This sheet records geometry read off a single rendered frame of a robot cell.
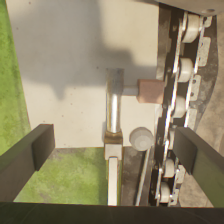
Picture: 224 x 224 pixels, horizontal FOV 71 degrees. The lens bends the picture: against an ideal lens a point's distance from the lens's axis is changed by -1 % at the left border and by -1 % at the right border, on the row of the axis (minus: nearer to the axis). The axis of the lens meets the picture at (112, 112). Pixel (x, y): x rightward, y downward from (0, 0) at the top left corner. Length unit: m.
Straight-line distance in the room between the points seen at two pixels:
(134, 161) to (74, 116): 0.16
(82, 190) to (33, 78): 1.27
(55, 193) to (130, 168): 1.24
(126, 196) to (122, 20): 0.34
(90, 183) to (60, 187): 0.26
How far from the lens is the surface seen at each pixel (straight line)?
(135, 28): 0.26
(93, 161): 1.28
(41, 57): 0.28
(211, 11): 0.27
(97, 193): 1.47
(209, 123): 0.39
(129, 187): 0.38
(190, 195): 0.47
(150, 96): 0.23
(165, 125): 0.30
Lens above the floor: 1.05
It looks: 73 degrees down
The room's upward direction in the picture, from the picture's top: 177 degrees counter-clockwise
